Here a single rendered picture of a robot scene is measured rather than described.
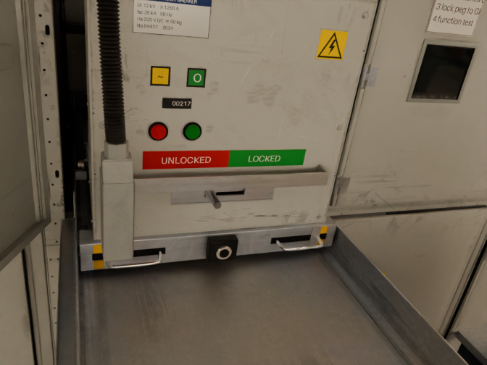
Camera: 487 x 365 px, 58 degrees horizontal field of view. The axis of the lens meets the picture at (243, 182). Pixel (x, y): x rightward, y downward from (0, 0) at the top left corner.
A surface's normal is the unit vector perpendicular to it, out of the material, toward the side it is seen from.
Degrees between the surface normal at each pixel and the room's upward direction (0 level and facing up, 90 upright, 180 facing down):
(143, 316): 0
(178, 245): 90
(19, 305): 90
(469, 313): 90
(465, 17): 90
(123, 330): 0
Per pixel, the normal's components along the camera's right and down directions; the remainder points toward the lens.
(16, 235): 0.98, 0.17
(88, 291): 0.12, -0.89
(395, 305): -0.94, 0.04
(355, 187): 0.33, 0.45
